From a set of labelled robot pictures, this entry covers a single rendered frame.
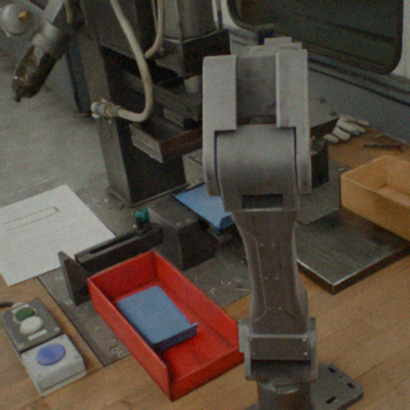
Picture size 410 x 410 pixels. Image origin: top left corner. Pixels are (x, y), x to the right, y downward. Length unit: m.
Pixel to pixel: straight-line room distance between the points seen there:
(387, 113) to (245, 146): 1.10
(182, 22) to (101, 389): 0.53
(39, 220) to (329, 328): 0.65
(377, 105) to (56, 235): 0.84
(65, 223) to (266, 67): 0.79
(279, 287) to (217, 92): 0.21
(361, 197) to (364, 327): 0.29
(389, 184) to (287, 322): 0.63
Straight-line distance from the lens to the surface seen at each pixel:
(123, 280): 1.06
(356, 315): 0.99
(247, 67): 0.61
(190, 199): 1.13
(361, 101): 1.71
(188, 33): 0.99
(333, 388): 0.87
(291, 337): 0.74
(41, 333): 1.00
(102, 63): 1.21
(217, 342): 0.95
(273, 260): 0.64
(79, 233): 1.27
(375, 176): 1.27
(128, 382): 0.93
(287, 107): 0.57
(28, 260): 1.23
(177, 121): 1.04
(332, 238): 1.12
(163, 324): 0.99
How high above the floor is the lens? 1.53
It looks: 29 degrees down
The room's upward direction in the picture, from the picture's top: 8 degrees counter-clockwise
